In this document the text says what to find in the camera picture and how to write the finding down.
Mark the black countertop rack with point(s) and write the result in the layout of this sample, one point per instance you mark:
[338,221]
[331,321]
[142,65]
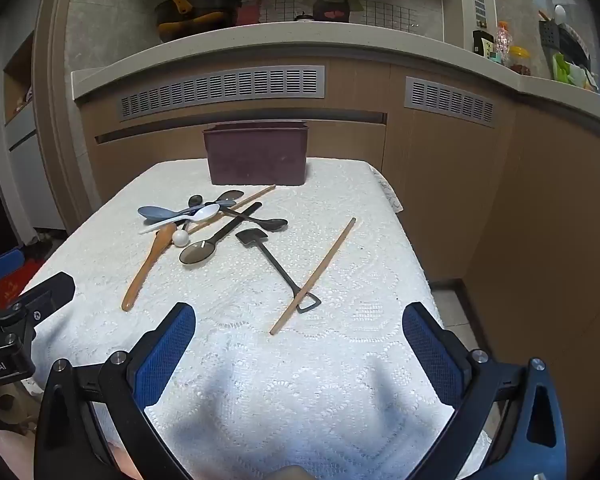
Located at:
[565,40]

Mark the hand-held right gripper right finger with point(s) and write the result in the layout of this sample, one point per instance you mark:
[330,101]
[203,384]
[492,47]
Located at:
[430,350]

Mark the white plastic spoon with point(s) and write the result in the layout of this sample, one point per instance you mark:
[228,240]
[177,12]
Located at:
[207,212]

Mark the dark sauce bottle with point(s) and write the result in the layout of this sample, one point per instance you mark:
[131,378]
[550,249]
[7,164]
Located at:
[482,45]

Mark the small dark-lidded jar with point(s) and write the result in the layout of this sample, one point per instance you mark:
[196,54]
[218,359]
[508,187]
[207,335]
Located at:
[305,17]

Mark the black shovel-shaped spoon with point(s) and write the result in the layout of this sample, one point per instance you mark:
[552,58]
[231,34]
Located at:
[250,236]

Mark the purple plastic utensil container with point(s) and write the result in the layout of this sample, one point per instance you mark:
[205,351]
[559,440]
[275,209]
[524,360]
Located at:
[255,160]

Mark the long grey vent grille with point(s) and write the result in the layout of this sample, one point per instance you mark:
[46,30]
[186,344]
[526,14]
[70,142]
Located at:
[220,91]

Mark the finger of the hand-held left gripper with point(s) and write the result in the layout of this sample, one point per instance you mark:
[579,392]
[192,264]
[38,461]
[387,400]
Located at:
[0,265]
[50,290]

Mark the blue plastic spoon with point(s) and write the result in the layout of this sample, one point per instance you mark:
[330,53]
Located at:
[152,212]

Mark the short grey vent grille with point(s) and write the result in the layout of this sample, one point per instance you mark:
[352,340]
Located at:
[450,101]

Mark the brown wooden spoon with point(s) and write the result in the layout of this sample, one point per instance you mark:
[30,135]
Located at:
[150,265]

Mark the grey rice paddle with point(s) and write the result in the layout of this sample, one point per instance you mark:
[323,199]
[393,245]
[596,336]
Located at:
[232,195]

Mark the small black spoon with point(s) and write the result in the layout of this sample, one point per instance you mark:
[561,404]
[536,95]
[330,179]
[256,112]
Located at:
[195,201]

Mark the wooden chopstick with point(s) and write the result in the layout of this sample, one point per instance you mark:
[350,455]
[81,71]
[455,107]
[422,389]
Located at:
[260,193]
[320,272]

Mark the small white ball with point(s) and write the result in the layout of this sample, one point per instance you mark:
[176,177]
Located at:
[181,239]

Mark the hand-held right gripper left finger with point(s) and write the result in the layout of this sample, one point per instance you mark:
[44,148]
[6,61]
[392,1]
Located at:
[165,350]

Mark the wooden kitchen counter cabinet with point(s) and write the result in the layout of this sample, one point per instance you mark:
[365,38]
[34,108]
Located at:
[480,185]

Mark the white lace tablecloth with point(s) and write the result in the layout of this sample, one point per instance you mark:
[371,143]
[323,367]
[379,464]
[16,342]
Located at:
[280,385]

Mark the red object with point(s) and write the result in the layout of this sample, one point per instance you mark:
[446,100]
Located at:
[7,285]

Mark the green packet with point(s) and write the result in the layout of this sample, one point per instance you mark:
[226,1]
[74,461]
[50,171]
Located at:
[572,75]

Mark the translucent brown spoon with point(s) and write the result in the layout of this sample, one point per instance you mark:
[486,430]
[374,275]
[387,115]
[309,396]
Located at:
[197,252]

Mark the clear bottle with orange cap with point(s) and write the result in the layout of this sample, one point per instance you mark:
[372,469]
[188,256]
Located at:
[503,42]

